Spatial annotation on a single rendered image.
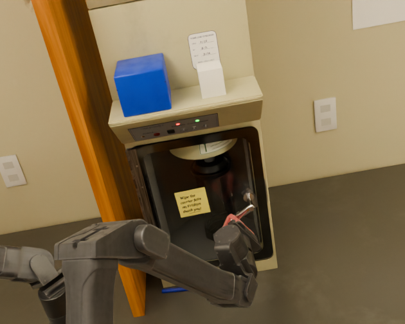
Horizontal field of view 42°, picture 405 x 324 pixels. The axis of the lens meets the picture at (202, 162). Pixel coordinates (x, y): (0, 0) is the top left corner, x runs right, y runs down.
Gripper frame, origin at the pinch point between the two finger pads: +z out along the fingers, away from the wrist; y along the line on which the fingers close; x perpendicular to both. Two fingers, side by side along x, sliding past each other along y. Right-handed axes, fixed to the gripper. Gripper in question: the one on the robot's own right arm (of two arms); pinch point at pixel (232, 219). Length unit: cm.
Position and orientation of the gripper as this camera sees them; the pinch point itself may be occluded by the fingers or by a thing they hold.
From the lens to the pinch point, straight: 129.7
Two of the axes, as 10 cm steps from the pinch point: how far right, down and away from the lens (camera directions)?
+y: -6.5, -6.3, -4.2
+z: -0.8, -5.0, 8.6
